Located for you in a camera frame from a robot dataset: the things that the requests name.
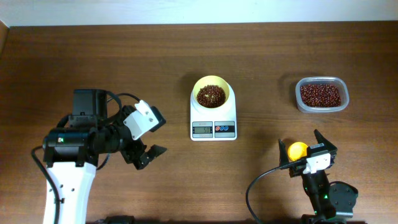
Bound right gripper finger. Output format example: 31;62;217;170
279;139;289;167
314;129;338;152

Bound yellow measuring scoop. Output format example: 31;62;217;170
287;142;308;161

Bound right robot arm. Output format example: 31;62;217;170
279;130;358;223

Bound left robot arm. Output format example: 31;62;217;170
37;89;166;223

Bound white digital kitchen scale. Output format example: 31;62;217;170
190;84;238;141

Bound yellow plastic bowl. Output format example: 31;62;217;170
193;75;231;109

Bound red beans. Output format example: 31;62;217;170
196;83;342;109

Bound clear plastic container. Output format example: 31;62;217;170
295;77;349;113

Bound right black cable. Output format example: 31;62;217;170
245;159;307;224

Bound black cable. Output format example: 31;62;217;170
245;159;307;224
30;92;144;224

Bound left black cable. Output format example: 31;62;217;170
30;92;144;224

